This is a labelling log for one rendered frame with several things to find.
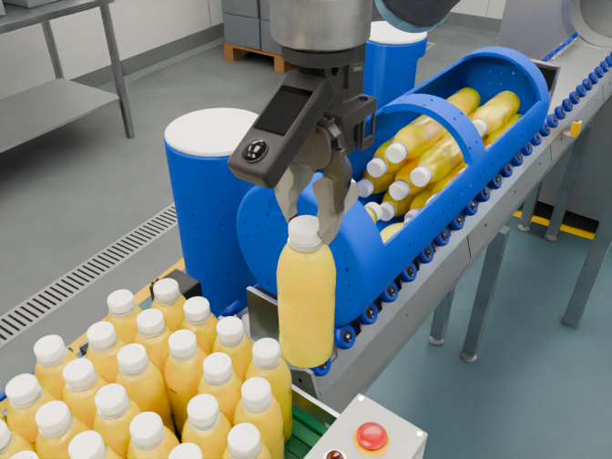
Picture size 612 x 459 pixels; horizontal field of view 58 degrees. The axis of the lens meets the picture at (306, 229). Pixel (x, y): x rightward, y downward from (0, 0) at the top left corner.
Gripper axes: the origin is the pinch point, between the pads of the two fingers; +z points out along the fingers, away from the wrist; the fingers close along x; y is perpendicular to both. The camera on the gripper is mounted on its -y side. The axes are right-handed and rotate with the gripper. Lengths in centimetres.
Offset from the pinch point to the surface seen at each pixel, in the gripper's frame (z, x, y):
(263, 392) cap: 23.8, 2.4, -5.9
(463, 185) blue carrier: 21, 2, 54
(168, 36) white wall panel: 113, 368, 278
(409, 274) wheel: 37, 5, 41
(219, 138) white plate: 30, 67, 51
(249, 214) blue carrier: 19.1, 26.7, 18.3
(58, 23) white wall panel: 78, 359, 176
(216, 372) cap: 23.7, 9.6, -7.4
